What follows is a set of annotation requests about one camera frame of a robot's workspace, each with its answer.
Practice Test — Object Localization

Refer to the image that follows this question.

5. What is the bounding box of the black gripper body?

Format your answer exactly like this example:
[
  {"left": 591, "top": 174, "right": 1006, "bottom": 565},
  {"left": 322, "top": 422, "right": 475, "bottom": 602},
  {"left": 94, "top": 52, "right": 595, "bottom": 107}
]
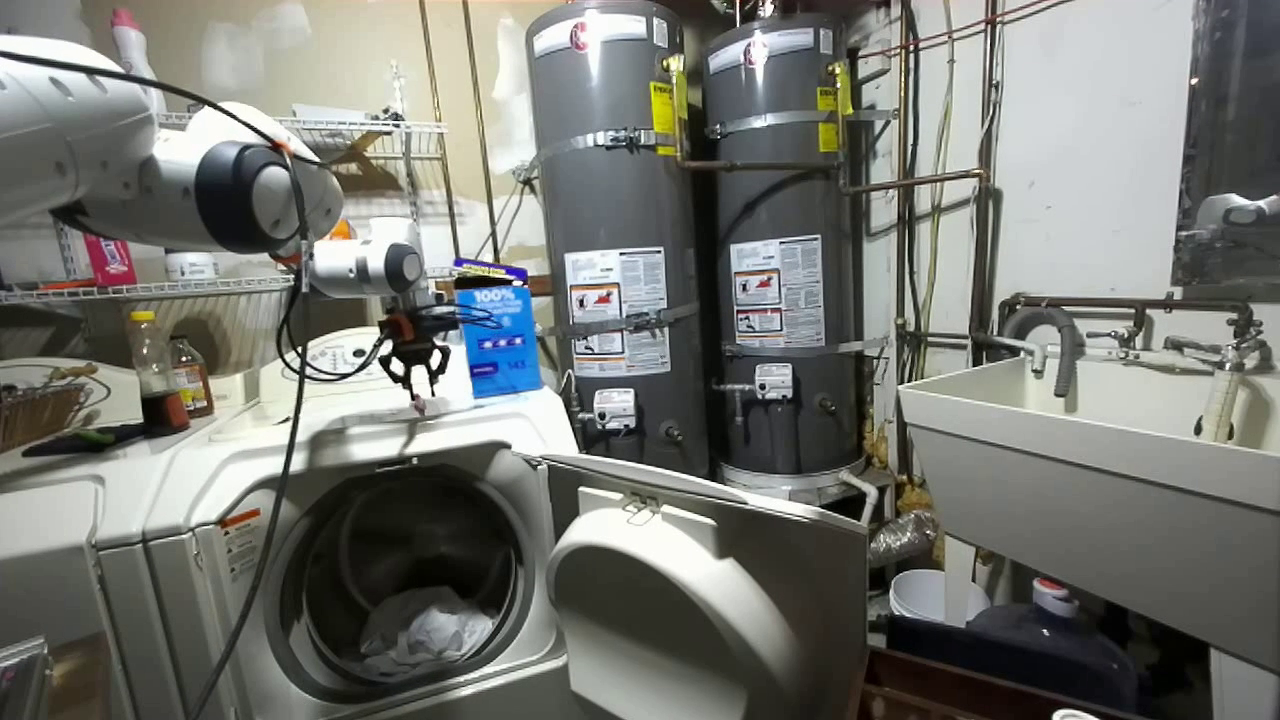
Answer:
[{"left": 377, "top": 298, "right": 456, "bottom": 358}]

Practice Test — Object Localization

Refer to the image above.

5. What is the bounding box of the white washing machine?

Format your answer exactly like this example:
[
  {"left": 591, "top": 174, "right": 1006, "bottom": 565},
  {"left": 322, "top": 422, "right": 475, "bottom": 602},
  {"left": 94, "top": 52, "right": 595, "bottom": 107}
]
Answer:
[{"left": 91, "top": 326, "right": 591, "bottom": 720}]

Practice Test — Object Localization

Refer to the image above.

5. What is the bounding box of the white washing machine door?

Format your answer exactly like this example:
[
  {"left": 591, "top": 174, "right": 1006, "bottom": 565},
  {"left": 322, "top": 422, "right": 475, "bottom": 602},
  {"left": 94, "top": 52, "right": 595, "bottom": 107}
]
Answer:
[{"left": 534, "top": 454, "right": 872, "bottom": 720}]

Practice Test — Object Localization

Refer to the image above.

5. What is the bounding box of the blue cardboard box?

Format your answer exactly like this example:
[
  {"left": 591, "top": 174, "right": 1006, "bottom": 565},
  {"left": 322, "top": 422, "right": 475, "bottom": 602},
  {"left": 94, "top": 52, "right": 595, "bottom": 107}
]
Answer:
[{"left": 449, "top": 257, "right": 546, "bottom": 401}]

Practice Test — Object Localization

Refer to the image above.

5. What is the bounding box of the yellow-capped bottle dark liquid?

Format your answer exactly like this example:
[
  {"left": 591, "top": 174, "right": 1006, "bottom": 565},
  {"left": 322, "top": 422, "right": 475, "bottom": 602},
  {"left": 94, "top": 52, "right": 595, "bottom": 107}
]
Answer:
[{"left": 129, "top": 307, "right": 197, "bottom": 435}]

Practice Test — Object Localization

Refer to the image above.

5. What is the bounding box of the grey water heater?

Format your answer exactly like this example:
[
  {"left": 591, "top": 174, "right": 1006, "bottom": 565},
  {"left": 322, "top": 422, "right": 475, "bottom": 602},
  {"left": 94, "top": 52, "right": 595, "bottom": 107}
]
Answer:
[
  {"left": 520, "top": 0, "right": 711, "bottom": 476},
  {"left": 699, "top": 12, "right": 866, "bottom": 485}
]

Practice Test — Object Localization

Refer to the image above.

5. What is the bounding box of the white laundry cloth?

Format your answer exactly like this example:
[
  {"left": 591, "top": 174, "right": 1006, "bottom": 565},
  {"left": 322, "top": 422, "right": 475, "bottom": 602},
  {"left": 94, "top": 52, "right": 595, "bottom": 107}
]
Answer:
[{"left": 347, "top": 584, "right": 500, "bottom": 688}]

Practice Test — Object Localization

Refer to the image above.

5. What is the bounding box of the pink card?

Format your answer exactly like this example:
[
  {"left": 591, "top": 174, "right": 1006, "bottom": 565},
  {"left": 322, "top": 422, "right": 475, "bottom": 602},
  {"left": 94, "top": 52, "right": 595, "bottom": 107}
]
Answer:
[{"left": 79, "top": 237, "right": 140, "bottom": 294}]

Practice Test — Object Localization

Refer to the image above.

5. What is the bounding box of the wicker basket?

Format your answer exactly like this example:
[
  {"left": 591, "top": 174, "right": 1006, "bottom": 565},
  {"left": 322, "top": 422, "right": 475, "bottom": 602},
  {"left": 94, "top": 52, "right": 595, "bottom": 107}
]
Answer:
[{"left": 0, "top": 358, "right": 117, "bottom": 456}]

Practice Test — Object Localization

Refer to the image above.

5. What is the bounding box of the white dryer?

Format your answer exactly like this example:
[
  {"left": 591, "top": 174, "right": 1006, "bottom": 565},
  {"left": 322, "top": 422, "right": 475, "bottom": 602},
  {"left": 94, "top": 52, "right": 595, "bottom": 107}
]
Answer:
[{"left": 0, "top": 366, "right": 152, "bottom": 720}]

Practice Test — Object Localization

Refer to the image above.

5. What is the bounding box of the white spray bottle red cap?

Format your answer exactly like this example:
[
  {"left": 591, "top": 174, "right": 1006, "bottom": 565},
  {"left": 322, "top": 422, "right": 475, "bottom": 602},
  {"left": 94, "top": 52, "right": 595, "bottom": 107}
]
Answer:
[{"left": 102, "top": 3, "right": 166, "bottom": 90}]

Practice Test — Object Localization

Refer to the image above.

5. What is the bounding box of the white bucket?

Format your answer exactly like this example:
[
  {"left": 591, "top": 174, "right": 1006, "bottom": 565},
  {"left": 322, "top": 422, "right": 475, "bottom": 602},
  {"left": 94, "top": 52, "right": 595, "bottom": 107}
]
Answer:
[{"left": 882, "top": 565, "right": 993, "bottom": 631}]

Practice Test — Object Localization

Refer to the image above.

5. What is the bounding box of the dark red crate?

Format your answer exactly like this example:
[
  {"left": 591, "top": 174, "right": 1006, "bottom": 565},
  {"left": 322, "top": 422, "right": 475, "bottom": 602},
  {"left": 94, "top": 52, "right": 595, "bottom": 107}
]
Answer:
[{"left": 850, "top": 653, "right": 1071, "bottom": 720}]

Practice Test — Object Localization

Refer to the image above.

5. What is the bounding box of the dark metal faucet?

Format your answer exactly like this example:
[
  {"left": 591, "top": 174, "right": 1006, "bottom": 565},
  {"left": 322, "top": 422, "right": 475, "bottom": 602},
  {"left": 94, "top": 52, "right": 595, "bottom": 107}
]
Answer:
[{"left": 993, "top": 289, "right": 1274, "bottom": 411}]

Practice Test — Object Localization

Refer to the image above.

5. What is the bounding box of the white utility sink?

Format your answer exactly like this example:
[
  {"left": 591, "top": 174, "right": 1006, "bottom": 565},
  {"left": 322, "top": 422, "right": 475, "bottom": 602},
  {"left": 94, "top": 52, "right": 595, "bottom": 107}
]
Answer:
[{"left": 893, "top": 351, "right": 1280, "bottom": 674}]

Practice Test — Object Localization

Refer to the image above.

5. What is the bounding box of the dark blue water jug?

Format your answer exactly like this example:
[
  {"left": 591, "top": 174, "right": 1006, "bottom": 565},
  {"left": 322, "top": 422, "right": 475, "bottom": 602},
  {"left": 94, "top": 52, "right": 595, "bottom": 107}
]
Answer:
[{"left": 963, "top": 573, "right": 1143, "bottom": 718}]

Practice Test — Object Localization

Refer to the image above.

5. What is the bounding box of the dark window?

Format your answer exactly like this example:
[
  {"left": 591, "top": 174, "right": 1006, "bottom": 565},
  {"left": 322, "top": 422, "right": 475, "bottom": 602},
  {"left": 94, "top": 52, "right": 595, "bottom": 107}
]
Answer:
[{"left": 1172, "top": 0, "right": 1280, "bottom": 306}]

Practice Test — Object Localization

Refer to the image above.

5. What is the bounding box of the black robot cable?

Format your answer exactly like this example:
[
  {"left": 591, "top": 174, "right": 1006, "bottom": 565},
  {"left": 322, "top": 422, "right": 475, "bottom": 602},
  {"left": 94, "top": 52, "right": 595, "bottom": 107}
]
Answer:
[{"left": 0, "top": 45, "right": 353, "bottom": 720}]

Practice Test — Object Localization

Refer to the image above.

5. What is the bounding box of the white wire shelf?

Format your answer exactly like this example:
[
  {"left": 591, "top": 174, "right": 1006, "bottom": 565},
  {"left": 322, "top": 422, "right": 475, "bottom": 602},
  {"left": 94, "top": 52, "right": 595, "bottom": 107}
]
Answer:
[{"left": 0, "top": 111, "right": 456, "bottom": 311}]

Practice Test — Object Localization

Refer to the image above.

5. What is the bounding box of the grey metal wall pipe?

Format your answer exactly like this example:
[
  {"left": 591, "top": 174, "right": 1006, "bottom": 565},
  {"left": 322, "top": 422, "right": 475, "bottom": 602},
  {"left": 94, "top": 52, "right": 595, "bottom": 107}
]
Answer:
[{"left": 865, "top": 164, "right": 1006, "bottom": 369}]

